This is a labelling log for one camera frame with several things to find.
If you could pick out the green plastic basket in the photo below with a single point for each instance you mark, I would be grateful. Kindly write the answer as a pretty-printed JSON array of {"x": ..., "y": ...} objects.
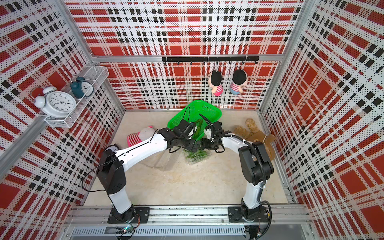
[{"x": 191, "y": 113}]

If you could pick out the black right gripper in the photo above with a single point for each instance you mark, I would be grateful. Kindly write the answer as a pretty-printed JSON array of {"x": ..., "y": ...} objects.
[{"x": 205, "y": 144}]

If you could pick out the teal alarm clock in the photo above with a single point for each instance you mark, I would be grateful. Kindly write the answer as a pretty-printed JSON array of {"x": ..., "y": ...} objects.
[{"x": 81, "y": 88}]

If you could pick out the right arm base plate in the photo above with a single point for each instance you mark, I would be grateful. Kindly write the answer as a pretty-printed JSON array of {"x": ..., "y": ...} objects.
[{"x": 244, "y": 215}]

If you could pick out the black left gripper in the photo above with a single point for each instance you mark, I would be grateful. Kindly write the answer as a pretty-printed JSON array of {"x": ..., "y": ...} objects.
[{"x": 190, "y": 147}]

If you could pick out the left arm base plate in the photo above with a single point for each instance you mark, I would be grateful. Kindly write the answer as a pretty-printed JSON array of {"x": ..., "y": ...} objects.
[{"x": 132, "y": 215}]

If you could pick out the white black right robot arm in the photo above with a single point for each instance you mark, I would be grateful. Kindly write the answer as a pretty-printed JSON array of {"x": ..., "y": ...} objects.
[{"x": 255, "y": 162}]

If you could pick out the small circuit board with wires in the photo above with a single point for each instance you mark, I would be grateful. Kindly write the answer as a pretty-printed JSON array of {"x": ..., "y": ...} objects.
[{"x": 121, "y": 233}]

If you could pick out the pink striped white plush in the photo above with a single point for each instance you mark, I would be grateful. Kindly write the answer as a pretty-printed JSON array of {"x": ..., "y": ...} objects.
[{"x": 144, "y": 134}]

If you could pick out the brown teddy bear plush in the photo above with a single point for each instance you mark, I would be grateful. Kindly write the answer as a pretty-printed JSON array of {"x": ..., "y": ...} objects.
[{"x": 254, "y": 134}]

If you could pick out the black hook rail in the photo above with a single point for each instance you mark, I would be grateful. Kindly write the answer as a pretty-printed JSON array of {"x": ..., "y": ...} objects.
[{"x": 210, "y": 59}]

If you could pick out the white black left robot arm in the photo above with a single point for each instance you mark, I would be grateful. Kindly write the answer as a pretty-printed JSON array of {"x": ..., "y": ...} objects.
[{"x": 113, "y": 165}]

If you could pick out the hanging doll blue pants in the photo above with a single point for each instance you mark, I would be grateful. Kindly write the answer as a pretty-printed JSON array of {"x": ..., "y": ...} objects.
[{"x": 240, "y": 79}]

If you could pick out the clear plastic clamshell with peppers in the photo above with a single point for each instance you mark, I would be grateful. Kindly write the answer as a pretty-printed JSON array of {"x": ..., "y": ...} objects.
[{"x": 191, "y": 163}]

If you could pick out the hanging doll pink striped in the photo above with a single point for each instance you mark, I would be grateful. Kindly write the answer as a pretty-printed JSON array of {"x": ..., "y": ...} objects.
[{"x": 215, "y": 83}]

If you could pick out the white wire wall shelf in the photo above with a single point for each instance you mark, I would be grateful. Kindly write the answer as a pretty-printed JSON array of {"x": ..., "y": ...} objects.
[{"x": 96, "y": 75}]

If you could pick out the white twin-bell alarm clock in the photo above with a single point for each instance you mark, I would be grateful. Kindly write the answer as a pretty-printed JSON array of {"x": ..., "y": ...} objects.
[{"x": 55, "y": 103}]

